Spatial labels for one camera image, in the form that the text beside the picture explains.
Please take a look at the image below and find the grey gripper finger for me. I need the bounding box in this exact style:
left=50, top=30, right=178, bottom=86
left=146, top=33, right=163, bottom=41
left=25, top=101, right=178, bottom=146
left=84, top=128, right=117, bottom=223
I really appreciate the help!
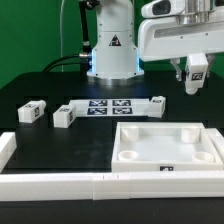
left=206, top=54, right=216, bottom=72
left=170, top=58, right=185, bottom=81

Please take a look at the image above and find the white marker base plate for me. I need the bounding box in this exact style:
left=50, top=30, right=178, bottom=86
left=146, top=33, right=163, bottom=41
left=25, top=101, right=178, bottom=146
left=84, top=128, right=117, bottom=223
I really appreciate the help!
left=69, top=99, right=149, bottom=117

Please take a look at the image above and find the white square tabletop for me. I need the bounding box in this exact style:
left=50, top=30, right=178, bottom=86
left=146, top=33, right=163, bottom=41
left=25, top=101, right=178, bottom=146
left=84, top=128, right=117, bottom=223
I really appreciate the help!
left=111, top=122, right=224, bottom=172

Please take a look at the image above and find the white U-shaped fence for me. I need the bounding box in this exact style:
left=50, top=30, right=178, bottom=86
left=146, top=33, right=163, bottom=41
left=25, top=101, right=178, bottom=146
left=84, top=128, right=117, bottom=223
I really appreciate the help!
left=0, top=132, right=224, bottom=201

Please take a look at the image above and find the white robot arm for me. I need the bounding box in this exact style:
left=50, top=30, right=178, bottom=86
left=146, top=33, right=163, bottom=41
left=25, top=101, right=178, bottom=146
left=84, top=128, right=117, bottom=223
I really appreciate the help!
left=79, top=0, right=224, bottom=84

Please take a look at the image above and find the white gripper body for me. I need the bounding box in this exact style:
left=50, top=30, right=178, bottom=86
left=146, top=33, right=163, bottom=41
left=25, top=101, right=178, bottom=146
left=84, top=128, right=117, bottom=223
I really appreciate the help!
left=138, top=0, right=224, bottom=62

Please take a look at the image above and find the black cable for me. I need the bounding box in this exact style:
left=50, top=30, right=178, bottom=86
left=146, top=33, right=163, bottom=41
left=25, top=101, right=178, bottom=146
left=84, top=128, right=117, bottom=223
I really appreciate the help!
left=41, top=0, right=101, bottom=73

